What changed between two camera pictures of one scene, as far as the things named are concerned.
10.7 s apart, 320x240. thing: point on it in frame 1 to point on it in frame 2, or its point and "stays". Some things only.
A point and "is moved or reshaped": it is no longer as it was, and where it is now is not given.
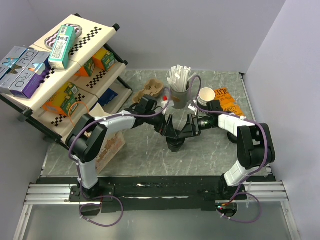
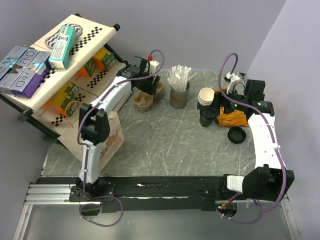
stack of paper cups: x=205 y=94 stays
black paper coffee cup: x=175 y=145 is moved or reshaped
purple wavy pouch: x=50 y=42 stays
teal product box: x=60 y=55 stays
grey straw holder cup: x=180 y=99 stays
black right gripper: x=191 y=125 to x=220 y=101
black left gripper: x=166 y=128 to x=150 y=89
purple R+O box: x=27 y=83 stays
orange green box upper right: x=104 y=59 stays
